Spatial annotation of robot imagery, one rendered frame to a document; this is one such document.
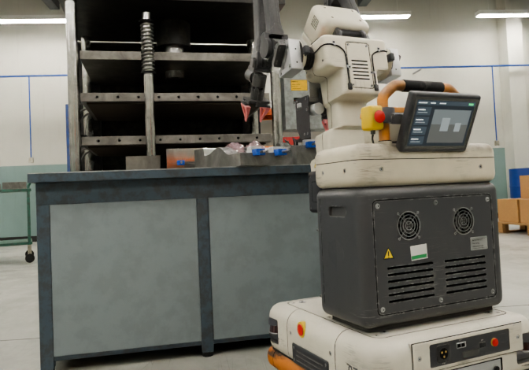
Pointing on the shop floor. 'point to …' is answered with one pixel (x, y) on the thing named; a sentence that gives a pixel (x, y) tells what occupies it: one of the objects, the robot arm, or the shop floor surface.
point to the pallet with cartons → (515, 209)
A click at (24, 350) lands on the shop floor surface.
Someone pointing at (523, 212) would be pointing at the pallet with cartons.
